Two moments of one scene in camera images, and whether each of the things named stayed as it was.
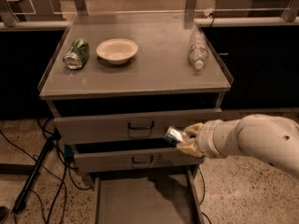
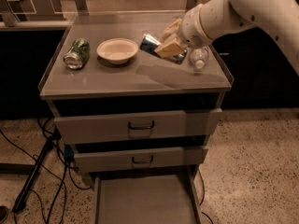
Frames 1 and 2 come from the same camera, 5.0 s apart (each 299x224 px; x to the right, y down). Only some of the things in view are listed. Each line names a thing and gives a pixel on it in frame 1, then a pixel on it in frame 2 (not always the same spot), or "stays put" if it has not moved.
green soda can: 78,54 stays put
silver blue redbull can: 175,135 to 150,44
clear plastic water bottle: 198,49 stays put
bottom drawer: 162,196 stays put
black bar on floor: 34,175 stays put
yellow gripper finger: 194,128 to 171,30
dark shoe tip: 4,213 stays put
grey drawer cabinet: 116,81 stays put
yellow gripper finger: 191,147 to 169,49
